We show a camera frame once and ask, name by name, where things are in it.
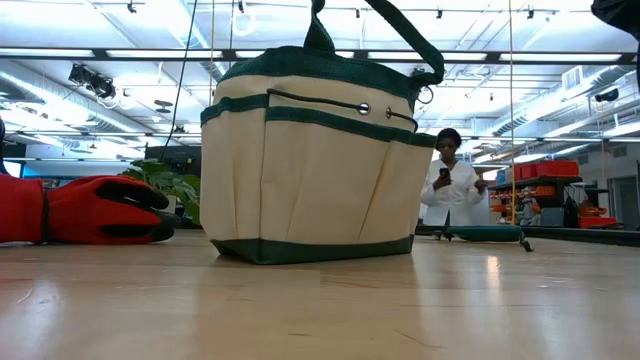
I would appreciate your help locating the green potted plant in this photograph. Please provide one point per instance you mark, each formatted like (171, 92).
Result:
(170, 182)

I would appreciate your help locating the black dome fixture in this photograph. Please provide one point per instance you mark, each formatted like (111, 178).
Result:
(606, 95)

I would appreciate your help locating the black monitor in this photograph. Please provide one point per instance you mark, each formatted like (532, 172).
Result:
(170, 152)

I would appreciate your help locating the black aluminium table frame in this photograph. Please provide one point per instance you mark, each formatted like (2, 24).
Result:
(590, 236)

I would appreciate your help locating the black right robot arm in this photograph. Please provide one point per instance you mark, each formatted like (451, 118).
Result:
(620, 12)

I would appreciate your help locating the red gardening glove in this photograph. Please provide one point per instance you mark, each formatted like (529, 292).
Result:
(90, 215)

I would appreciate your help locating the blue lit screen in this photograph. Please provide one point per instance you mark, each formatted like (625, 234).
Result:
(12, 169)

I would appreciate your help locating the black ceiling camera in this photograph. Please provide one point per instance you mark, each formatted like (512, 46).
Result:
(92, 80)

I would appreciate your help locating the clear bowl with garden items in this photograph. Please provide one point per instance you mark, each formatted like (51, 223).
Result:
(310, 190)

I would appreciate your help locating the low red storage bin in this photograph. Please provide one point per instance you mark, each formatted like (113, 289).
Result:
(597, 221)

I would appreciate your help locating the person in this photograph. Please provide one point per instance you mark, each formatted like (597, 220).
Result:
(452, 197)

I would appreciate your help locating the large red storage bin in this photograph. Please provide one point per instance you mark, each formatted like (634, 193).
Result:
(547, 169)

